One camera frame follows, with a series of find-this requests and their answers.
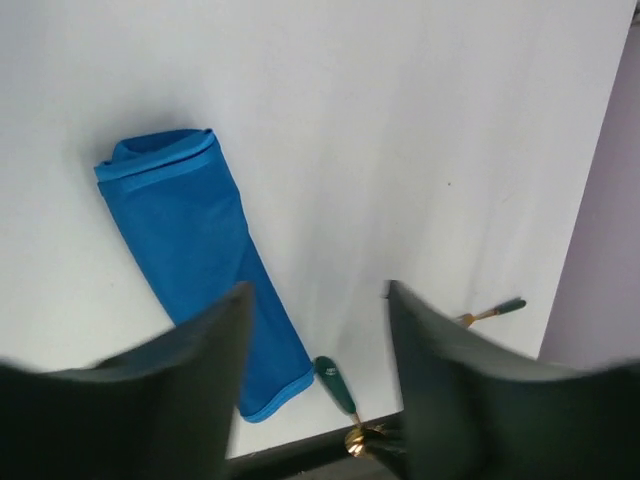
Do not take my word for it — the gold fork green handle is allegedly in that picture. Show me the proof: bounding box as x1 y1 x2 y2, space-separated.
455 298 527 328

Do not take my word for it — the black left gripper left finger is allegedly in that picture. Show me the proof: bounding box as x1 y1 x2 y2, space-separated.
1 283 253 479

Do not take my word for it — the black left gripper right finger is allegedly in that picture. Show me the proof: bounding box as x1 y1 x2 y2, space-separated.
387 280 639 479

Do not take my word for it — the blue cloth napkin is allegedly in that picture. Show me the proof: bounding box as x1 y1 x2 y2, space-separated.
95 129 313 423

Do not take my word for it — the gold spoon green handle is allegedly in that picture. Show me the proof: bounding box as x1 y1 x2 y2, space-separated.
313 356 388 459

